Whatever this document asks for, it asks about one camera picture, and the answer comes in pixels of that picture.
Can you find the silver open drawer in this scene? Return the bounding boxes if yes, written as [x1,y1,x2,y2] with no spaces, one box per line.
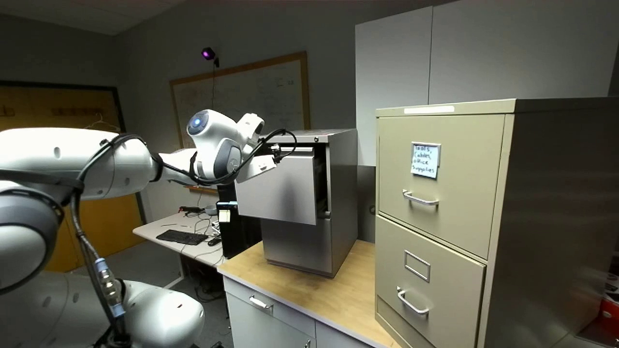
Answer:
[236,145,330,226]

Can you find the silver file cabinet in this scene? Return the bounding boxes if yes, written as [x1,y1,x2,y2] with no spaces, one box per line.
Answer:
[236,128,359,279]

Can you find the silver closed drawer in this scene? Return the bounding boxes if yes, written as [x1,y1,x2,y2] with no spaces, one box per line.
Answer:
[261,216,335,277]

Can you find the grey counter drawer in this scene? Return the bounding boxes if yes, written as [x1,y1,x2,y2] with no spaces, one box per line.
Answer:
[223,275,318,339]

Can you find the grey counter cabinet door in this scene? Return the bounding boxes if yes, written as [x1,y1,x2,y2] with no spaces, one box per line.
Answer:
[225,292,316,348]

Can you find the beige drawer with paper label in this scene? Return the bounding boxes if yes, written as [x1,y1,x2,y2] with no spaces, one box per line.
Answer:
[377,114,506,262]

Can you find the beige file cabinet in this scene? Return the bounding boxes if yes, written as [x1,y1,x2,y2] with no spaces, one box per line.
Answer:
[374,97,619,348]

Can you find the wood framed whiteboard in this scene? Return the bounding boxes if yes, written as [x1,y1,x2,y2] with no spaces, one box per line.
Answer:
[169,51,311,195]

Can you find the black computer tower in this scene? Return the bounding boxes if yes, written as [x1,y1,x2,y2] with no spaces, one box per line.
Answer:
[216,184,263,260]

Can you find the black keyboard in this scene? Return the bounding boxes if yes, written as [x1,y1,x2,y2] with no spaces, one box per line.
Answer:
[155,229,210,246]

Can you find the white desk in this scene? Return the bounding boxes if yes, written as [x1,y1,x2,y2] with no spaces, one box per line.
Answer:
[133,210,228,269]

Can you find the handwritten paper label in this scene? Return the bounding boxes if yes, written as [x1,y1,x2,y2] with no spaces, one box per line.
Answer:
[410,142,442,179]

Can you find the orange door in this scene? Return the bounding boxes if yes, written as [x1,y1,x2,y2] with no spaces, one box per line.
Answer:
[0,81,147,274]

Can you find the red box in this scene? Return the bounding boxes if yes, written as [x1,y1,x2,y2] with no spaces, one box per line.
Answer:
[599,274,619,335]

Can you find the camera on mount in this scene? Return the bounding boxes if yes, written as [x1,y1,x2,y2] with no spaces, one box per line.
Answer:
[201,46,221,69]

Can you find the grey wall cabinets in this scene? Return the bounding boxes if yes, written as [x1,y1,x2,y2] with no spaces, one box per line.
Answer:
[355,0,619,168]

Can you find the beige drawer with empty label frame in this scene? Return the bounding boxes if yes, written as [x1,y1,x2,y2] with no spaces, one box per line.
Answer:
[375,215,487,348]

